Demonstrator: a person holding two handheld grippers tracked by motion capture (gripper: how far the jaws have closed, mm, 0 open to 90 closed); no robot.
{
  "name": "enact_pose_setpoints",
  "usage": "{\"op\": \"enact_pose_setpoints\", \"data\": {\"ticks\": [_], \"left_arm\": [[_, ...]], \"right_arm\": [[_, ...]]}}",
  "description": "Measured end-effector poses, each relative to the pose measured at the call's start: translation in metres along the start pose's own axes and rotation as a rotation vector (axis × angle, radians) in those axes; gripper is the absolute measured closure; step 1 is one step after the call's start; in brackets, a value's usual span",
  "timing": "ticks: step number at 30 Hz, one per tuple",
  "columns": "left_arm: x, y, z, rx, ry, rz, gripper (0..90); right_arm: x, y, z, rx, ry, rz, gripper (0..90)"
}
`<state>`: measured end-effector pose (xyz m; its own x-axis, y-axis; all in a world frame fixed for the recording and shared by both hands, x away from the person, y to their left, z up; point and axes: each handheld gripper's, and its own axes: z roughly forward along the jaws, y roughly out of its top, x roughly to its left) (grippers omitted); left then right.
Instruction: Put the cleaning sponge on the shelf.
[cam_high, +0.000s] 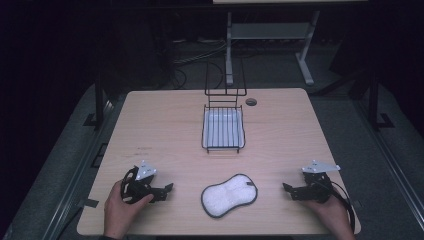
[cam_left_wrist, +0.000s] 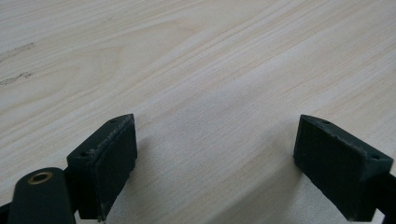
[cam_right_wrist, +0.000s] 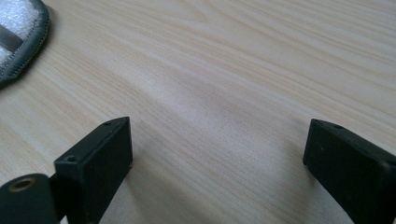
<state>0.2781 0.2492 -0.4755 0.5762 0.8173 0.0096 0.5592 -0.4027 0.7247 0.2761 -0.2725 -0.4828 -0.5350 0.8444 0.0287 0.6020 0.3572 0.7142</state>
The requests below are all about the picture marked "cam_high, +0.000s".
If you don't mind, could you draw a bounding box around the person's left hand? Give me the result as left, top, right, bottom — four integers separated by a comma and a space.
103, 179, 155, 240

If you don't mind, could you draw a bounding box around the bundle of floor cables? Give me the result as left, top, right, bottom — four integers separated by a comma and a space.
170, 38, 232, 90

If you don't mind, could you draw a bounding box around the grey metal stand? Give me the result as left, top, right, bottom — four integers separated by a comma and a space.
225, 10, 321, 87

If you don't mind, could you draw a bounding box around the white sponge with dark edge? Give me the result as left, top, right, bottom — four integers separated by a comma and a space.
200, 173, 259, 219

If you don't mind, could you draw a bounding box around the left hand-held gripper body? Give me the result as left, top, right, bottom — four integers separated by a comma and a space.
120, 160, 158, 205

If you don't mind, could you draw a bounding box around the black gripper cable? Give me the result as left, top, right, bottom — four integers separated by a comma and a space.
328, 181, 356, 233

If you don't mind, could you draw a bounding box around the white drip tray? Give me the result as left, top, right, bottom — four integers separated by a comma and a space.
202, 108, 244, 150

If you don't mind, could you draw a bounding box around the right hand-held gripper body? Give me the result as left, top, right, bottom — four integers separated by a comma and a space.
300, 159, 342, 205

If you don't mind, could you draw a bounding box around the black wire rack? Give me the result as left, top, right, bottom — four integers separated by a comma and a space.
200, 59, 248, 155

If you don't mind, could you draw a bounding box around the black frame post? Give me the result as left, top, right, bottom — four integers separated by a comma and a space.
367, 74, 396, 132
83, 74, 106, 130

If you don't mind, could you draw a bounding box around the person's right hand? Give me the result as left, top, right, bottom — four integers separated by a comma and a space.
301, 194, 356, 240

